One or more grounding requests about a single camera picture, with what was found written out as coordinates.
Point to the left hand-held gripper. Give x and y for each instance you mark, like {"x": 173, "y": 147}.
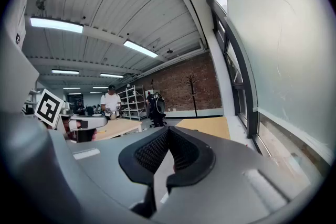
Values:
{"x": 50, "y": 108}

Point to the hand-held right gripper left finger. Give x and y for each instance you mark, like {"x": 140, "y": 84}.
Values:
{"x": 140, "y": 165}

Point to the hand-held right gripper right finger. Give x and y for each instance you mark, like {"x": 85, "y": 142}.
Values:
{"x": 202, "y": 162}

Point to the person's left hand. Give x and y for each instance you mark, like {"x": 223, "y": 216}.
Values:
{"x": 70, "y": 131}

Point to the light wooden table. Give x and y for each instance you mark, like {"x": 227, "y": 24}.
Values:
{"x": 120, "y": 127}
{"x": 207, "y": 127}

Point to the long ceiling light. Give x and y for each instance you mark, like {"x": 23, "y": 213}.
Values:
{"x": 56, "y": 24}
{"x": 65, "y": 72}
{"x": 111, "y": 75}
{"x": 140, "y": 48}

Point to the black mesh office chair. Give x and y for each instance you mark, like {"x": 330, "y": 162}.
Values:
{"x": 160, "y": 107}

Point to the metal storage shelf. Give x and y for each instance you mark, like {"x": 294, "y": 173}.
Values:
{"x": 132, "y": 102}

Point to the dark wooden coat rack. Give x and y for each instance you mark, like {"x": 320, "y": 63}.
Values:
{"x": 193, "y": 94}

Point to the person's white shirt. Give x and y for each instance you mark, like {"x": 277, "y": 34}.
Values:
{"x": 14, "y": 42}

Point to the dark window frame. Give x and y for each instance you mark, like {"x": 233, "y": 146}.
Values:
{"x": 245, "y": 81}

